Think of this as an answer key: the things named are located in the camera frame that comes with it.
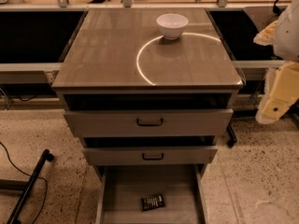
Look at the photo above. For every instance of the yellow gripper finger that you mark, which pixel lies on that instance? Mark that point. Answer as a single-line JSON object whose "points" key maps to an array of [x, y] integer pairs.
{"points": [[281, 91], [266, 36]]}

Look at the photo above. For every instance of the dark rxbar chocolate bar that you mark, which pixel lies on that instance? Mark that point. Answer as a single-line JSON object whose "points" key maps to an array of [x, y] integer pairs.
{"points": [[152, 202]]}

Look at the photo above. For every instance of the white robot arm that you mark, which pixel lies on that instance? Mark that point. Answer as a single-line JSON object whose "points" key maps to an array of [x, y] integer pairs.
{"points": [[281, 89]]}

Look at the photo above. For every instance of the wooden drawer cabinet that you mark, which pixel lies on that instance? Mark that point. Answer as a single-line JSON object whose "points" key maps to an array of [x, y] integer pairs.
{"points": [[120, 61]]}

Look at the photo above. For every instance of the open bottom drawer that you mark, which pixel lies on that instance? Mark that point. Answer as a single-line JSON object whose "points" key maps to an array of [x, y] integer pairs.
{"points": [[154, 194]]}

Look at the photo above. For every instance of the white ceramic bowl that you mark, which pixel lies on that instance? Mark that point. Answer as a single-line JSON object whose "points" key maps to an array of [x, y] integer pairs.
{"points": [[171, 26]]}

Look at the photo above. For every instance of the black metal stand leg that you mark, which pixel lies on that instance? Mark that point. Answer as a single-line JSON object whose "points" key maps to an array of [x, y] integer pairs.
{"points": [[24, 187]]}

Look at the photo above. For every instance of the middle drawer with handle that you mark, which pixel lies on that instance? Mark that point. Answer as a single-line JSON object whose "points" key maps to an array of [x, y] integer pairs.
{"points": [[148, 155]]}

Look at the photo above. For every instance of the drawer with handle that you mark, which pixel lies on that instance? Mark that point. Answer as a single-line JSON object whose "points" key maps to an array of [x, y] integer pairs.
{"points": [[148, 123], [148, 155]]}

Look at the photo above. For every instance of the top drawer with handle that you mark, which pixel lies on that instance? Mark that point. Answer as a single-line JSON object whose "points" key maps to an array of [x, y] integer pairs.
{"points": [[148, 123]]}

